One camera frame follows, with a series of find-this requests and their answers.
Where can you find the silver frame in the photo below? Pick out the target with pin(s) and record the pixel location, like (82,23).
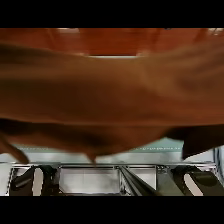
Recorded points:
(100,180)

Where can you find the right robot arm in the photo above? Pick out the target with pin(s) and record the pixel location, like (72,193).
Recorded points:
(196,181)

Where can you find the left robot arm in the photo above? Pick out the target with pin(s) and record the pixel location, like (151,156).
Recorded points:
(31,181)

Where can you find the brown T-shirt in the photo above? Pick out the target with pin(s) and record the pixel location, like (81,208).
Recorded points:
(100,90)

